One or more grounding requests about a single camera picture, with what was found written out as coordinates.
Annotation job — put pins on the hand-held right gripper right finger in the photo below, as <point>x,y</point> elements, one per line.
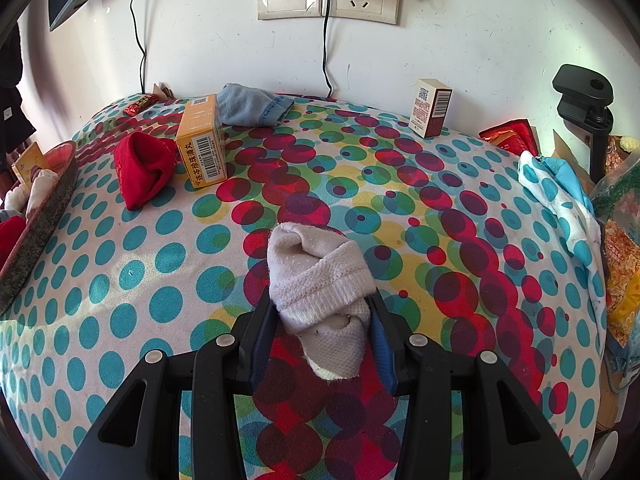
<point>382,352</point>

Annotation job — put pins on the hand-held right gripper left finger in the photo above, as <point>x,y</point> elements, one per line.
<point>262,342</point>

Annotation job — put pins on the pale pink sock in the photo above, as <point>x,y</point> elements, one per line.
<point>320,270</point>

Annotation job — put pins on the red tray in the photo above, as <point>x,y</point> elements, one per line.
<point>45,230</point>

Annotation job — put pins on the large red sock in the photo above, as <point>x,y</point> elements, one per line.
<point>9,240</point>

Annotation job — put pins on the large orange box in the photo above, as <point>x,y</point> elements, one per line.
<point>30,162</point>

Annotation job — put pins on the colourful dotted blanket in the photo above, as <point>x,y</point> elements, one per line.
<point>350,185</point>

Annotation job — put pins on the small orange box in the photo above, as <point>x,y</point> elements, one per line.
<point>200,150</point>

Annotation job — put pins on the small red sock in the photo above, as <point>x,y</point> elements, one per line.
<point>142,170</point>

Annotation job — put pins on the blue dotted white cloth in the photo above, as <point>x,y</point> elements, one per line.
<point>565,210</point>

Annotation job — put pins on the light blue sock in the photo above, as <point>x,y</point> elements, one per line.
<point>250,102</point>

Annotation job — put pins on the white and brown box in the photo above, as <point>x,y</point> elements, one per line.
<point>427,107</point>

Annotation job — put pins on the red snack packet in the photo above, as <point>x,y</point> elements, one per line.
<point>510,137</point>

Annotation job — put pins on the clear bag of snacks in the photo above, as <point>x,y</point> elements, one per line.
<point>622,250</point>

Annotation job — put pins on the red candy bar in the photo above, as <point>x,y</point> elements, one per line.
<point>140,105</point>

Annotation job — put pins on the white sock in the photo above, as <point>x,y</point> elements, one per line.
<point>42,190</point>
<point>15,197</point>

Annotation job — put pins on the cardboard box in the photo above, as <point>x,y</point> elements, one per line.
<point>565,152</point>

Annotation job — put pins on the black clamp stand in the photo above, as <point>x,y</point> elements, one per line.
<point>582,95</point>

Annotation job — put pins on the wall power socket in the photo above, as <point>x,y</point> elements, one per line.
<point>365,7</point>

